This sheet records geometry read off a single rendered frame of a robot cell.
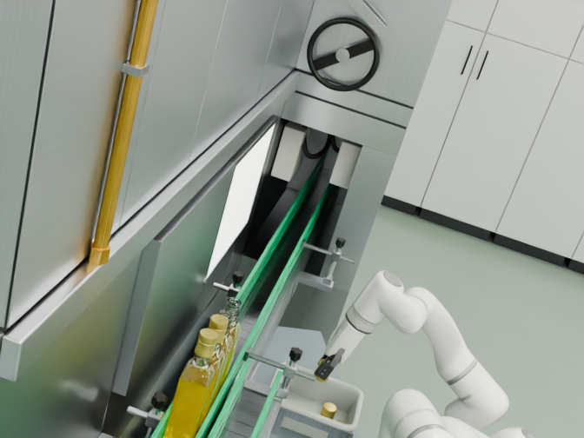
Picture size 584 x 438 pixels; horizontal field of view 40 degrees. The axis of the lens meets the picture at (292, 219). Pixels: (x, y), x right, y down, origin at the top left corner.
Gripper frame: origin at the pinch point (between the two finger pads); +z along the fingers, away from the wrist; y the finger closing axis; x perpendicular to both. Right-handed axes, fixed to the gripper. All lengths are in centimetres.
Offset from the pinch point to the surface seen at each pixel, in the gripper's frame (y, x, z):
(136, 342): 43, -38, -9
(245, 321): -13.1, -21.2, 10.3
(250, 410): 20.3, -10.5, 7.0
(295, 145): -84, -38, -10
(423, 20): -73, -25, -67
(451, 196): -348, 57, 59
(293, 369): 12.6, -7.3, -2.7
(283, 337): -32.7, -8.8, 20.6
